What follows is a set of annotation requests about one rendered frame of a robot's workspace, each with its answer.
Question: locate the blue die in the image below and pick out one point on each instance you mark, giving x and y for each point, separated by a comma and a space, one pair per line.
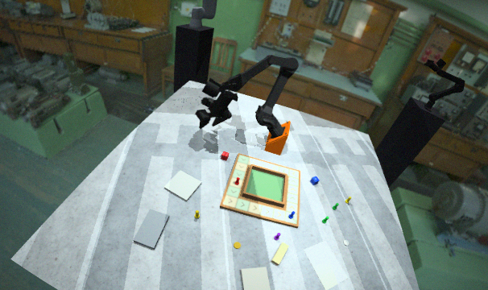
314, 180

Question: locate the red die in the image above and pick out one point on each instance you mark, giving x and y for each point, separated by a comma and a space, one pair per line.
224, 156

